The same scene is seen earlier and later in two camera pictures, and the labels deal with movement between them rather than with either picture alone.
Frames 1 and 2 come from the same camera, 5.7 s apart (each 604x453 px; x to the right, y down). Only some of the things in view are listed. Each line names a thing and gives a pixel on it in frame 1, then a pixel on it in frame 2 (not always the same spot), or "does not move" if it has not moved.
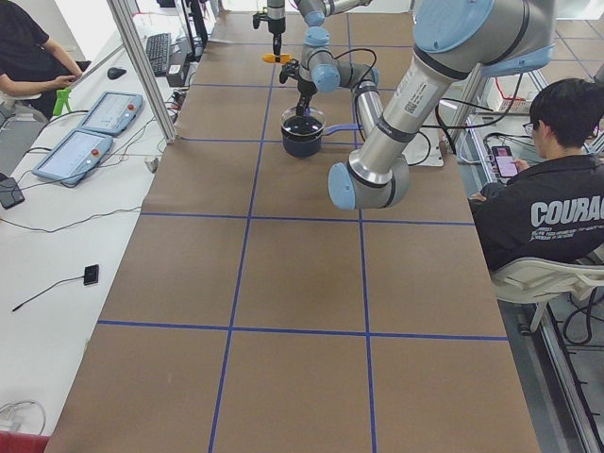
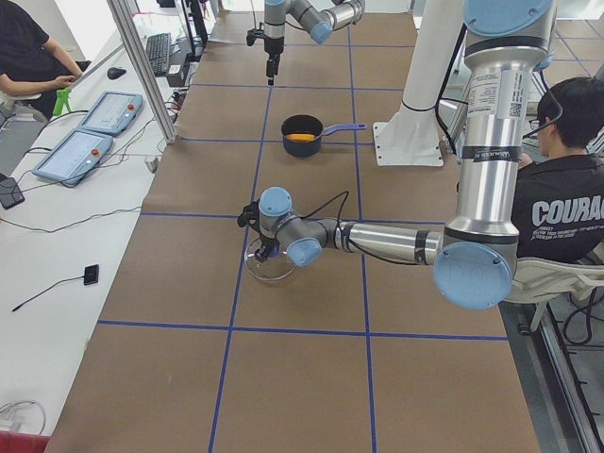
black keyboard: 159,50 does not move
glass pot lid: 303,125 to 272,268
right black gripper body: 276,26 to 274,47
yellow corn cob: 283,58 to 300,137
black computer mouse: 114,73 does not move
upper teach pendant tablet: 112,113 does not move
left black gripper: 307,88 to 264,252
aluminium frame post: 120,9 does not move
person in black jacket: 553,209 does not move
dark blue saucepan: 310,145 does not move
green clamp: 62,97 does not move
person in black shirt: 29,61 does not move
